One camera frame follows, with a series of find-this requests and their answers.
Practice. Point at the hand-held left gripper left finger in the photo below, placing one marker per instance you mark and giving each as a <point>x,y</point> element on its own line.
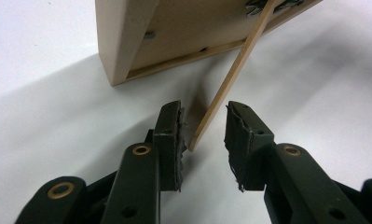
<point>168,149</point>

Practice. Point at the wooden picture frame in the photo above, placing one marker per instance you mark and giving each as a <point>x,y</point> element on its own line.
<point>121,37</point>

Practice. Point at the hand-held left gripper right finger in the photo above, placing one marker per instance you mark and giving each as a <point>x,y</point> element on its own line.
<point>245,146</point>

